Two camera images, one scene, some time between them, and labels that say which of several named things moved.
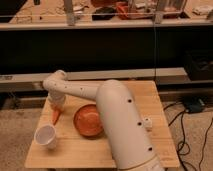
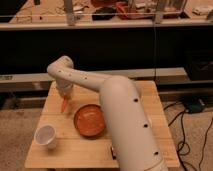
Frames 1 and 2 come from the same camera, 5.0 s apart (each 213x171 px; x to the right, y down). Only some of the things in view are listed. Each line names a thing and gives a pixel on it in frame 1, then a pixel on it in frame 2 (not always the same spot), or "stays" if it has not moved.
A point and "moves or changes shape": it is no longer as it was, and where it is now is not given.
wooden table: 75,150 stays
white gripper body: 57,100 to 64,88
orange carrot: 55,116 moves or changes shape
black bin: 199,64 stays
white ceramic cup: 45,135 stays
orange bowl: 88,121 stays
